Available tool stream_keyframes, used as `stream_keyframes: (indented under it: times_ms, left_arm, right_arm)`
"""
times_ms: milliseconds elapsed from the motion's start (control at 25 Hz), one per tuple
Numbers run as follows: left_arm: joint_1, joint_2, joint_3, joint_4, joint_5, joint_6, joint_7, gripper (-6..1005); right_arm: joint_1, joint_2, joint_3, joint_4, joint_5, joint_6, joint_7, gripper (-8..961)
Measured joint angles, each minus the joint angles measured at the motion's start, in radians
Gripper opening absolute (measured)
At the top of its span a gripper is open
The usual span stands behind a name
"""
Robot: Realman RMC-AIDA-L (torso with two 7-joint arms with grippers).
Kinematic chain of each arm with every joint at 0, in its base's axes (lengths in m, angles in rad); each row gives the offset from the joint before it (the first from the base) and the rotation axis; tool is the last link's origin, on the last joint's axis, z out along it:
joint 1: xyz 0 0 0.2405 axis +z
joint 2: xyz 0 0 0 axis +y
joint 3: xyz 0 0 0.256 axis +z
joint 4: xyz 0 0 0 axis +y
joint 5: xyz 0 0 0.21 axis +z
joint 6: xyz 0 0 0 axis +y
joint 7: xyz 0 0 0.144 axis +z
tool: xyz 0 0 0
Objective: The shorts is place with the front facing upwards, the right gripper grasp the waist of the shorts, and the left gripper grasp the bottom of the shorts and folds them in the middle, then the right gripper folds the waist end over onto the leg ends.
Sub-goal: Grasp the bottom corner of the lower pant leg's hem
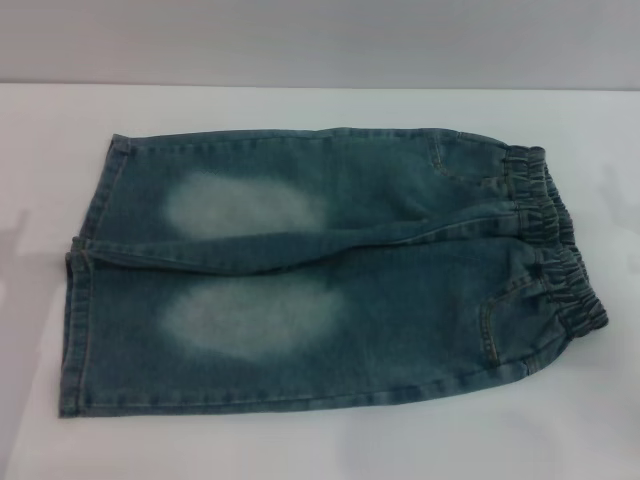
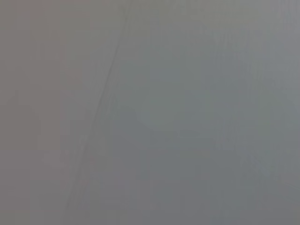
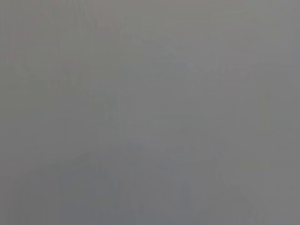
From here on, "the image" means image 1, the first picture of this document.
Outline blue denim shorts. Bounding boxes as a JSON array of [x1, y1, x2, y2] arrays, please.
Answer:
[[64, 127, 612, 420]]

